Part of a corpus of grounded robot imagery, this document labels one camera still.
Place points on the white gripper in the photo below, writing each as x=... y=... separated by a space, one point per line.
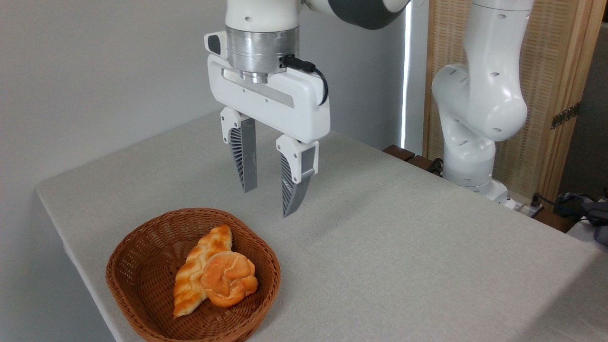
x=285 y=107

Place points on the round orange bread bun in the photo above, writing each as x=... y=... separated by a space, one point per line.
x=229 y=280

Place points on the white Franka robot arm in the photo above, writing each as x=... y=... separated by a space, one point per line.
x=484 y=95

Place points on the long braided bread loaf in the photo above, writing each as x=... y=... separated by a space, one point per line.
x=190 y=280

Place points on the brown wicker basket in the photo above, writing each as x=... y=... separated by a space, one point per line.
x=142 y=266

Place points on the grey tablecloth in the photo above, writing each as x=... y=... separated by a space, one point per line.
x=403 y=266

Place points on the white power strip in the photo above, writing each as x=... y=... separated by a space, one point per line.
x=522 y=207

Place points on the metal screen hinge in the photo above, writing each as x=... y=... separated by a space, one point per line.
x=565 y=115

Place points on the dark grey bag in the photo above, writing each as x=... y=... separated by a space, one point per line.
x=598 y=213

